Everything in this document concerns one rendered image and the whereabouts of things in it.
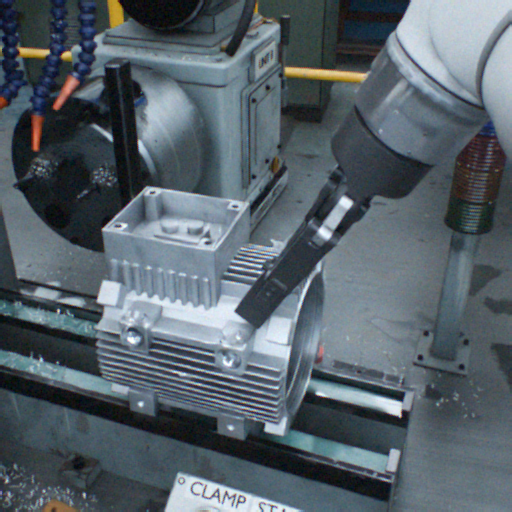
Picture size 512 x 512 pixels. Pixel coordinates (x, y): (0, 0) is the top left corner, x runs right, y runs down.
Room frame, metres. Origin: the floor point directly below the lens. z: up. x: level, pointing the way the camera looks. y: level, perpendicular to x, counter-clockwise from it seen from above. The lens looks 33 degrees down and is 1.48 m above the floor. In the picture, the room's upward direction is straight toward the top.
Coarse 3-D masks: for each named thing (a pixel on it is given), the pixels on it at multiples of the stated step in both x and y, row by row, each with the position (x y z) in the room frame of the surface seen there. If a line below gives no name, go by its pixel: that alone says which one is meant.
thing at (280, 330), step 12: (324, 264) 0.62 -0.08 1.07; (108, 288) 0.56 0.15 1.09; (120, 288) 0.56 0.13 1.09; (96, 300) 0.55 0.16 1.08; (108, 300) 0.55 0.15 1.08; (120, 300) 0.55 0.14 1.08; (276, 324) 0.50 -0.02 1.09; (288, 324) 0.50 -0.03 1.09; (276, 336) 0.49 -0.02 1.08; (288, 336) 0.49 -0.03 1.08; (288, 420) 0.50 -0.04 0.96; (276, 432) 0.49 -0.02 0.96
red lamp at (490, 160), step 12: (468, 144) 0.77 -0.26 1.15; (480, 144) 0.76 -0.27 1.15; (492, 144) 0.76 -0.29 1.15; (456, 156) 0.80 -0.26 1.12; (468, 156) 0.77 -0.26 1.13; (480, 156) 0.76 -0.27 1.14; (492, 156) 0.76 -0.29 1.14; (504, 156) 0.77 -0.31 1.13; (480, 168) 0.76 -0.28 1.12; (492, 168) 0.76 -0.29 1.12
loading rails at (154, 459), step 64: (0, 320) 0.74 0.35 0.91; (64, 320) 0.72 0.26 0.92; (0, 384) 0.62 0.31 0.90; (64, 384) 0.59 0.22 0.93; (320, 384) 0.60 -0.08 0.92; (384, 384) 0.59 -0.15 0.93; (64, 448) 0.59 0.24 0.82; (128, 448) 0.56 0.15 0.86; (192, 448) 0.53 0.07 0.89; (256, 448) 0.50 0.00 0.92; (320, 448) 0.50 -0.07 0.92; (384, 448) 0.55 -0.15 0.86
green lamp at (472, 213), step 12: (456, 204) 0.78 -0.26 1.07; (468, 204) 0.77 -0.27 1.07; (480, 204) 0.76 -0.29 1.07; (492, 204) 0.77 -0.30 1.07; (456, 216) 0.77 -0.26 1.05; (468, 216) 0.76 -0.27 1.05; (480, 216) 0.76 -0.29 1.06; (492, 216) 0.77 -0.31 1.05; (456, 228) 0.77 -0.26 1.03; (468, 228) 0.76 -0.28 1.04; (480, 228) 0.76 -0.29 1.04
